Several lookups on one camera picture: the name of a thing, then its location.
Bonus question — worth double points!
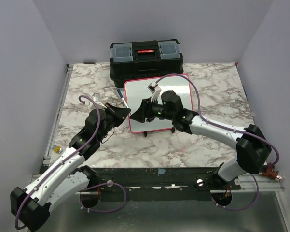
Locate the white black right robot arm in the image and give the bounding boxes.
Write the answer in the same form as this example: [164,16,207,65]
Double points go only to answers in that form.
[130,91,271,189]

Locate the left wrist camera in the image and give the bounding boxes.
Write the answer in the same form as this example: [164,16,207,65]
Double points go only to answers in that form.
[91,93,106,109]

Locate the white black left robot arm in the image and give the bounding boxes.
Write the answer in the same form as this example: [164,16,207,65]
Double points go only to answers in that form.
[10,103,131,232]

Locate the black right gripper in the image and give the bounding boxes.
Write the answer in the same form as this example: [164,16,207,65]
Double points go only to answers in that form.
[130,96,175,123]

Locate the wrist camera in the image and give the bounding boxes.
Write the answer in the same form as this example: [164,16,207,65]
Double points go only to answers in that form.
[147,82,161,102]
[91,93,106,109]

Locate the aluminium frame rail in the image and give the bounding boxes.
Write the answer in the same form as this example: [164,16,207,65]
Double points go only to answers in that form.
[42,64,74,166]

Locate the pink framed whiteboard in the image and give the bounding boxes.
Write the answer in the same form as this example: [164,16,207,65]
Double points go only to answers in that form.
[124,73,193,134]

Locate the black mounting rail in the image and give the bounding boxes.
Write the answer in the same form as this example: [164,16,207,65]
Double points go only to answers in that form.
[38,165,242,201]

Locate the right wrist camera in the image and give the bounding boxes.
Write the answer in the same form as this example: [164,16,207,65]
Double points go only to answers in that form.
[147,82,161,102]

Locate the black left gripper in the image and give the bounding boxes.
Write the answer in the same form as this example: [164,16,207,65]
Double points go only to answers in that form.
[98,103,131,142]

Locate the yellow silver small part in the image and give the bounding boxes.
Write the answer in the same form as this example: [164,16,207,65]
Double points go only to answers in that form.
[52,145,63,154]

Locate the red brown cable connector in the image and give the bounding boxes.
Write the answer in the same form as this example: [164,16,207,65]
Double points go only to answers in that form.
[261,163,283,182]

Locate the blue tape piece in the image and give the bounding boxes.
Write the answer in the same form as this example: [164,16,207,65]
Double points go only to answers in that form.
[158,168,166,174]

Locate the black plastic toolbox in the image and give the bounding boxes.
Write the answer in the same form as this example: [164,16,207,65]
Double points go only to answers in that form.
[110,39,183,88]

